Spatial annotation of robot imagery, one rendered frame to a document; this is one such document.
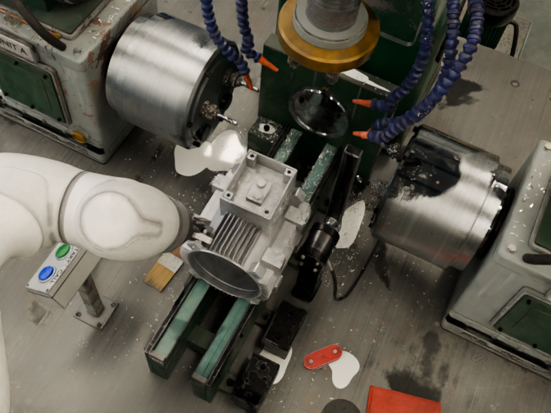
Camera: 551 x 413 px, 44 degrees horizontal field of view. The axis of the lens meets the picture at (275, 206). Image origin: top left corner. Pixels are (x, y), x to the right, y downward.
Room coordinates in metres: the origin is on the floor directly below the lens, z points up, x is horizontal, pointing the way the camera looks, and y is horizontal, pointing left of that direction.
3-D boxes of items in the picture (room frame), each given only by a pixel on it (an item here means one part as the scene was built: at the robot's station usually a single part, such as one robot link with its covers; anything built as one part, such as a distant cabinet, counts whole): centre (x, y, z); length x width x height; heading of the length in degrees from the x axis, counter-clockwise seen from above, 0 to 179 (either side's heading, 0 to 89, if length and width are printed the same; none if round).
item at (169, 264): (0.66, 0.20, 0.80); 0.21 x 0.05 x 0.01; 155
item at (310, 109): (0.93, -0.06, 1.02); 0.15 x 0.02 x 0.15; 70
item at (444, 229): (0.74, -0.35, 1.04); 0.41 x 0.25 x 0.25; 70
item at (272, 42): (0.99, -0.09, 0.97); 0.30 x 0.11 x 0.34; 70
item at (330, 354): (0.46, -0.14, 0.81); 0.09 x 0.03 x 0.02; 121
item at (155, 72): (0.97, 0.30, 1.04); 0.37 x 0.25 x 0.25; 70
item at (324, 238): (0.77, -0.19, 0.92); 0.45 x 0.13 x 0.24; 160
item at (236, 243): (0.62, 0.05, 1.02); 0.20 x 0.19 x 0.19; 162
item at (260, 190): (0.65, 0.04, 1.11); 0.12 x 0.11 x 0.07; 162
